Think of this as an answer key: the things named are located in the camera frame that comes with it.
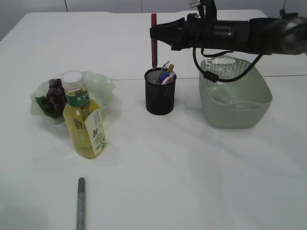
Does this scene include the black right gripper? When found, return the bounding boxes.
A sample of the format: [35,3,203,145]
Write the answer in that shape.
[150,13,213,51]

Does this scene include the gold glitter pen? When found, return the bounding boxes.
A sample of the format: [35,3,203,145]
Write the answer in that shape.
[166,64,174,72]

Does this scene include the red glitter pen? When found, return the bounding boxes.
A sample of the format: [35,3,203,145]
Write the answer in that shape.
[151,13,158,69]

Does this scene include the clear plastic sheet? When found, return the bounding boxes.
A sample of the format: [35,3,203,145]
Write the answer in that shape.
[201,55,243,101]

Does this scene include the clear plastic ruler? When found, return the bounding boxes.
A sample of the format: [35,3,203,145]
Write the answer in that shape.
[156,60,170,84]

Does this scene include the pink scissors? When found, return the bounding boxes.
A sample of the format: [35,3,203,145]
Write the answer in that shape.
[161,72,177,85]

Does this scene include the blue scissors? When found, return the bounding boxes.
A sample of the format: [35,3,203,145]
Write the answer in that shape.
[159,71,173,84]

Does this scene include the yellow tea bottle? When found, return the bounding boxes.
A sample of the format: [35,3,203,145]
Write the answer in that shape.
[61,70,106,159]

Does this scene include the purple grape bunch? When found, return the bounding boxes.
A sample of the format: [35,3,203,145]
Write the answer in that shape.
[35,78,67,119]

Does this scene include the silver glitter pen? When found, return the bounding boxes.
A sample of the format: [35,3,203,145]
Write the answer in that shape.
[76,177,85,230]

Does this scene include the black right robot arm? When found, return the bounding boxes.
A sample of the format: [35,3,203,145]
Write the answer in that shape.
[150,12,307,55]

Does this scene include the black mesh pen holder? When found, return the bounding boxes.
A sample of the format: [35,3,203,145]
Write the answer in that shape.
[144,68,177,115]

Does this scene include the pale green woven basket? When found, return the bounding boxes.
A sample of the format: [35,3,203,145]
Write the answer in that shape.
[199,68,272,129]

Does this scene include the pale green wavy glass plate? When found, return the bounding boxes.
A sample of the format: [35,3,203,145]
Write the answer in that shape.
[30,71,116,125]

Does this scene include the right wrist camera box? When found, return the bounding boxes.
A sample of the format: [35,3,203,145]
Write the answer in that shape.
[189,0,217,21]

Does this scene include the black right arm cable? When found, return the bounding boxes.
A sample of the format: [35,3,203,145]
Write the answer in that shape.
[192,14,307,83]

